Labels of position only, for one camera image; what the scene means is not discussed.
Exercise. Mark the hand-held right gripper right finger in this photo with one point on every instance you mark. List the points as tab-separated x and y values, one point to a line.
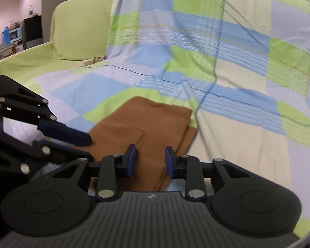
169	161

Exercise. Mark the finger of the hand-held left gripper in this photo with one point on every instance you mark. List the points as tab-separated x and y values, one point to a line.
67	134
62	154

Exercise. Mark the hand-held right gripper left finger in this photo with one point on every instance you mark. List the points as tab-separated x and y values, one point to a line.
131	161

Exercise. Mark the brown garment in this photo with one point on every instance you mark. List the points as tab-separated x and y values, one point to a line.
144	124

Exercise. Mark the white wooden table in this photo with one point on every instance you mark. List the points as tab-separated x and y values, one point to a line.
2	50

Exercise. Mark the blue thermos jug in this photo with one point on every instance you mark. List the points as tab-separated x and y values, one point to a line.
4	35

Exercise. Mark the beige garment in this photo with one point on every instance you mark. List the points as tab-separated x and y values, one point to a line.
99	59

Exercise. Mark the black fridge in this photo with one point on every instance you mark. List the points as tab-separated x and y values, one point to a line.
33	31

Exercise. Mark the green covered sofa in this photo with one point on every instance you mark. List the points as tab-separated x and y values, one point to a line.
75	31

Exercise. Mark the clear plastic bottle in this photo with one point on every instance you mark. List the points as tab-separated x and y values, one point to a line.
31	10

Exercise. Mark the checked blanket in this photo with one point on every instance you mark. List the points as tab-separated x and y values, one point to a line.
222	56

